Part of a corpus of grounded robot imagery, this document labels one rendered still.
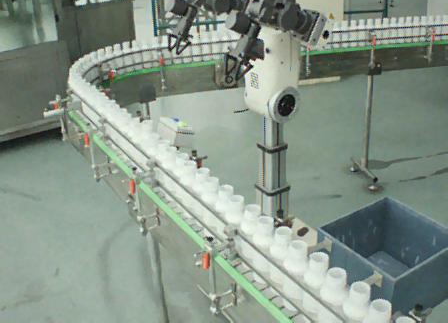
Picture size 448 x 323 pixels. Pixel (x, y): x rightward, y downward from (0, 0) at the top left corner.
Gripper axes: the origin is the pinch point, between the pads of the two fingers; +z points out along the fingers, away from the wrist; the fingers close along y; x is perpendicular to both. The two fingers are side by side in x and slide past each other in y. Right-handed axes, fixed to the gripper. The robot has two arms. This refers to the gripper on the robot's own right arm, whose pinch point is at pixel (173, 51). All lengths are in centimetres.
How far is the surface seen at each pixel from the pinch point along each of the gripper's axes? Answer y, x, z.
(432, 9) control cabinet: -214, 490, -176
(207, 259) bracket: 103, -36, 38
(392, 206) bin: 103, 33, 16
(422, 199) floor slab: 24, 212, 29
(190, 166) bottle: 77, -30, 25
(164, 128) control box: 32.6, -12.5, 25.8
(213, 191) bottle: 89, -30, 26
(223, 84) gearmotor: -48, 71, 9
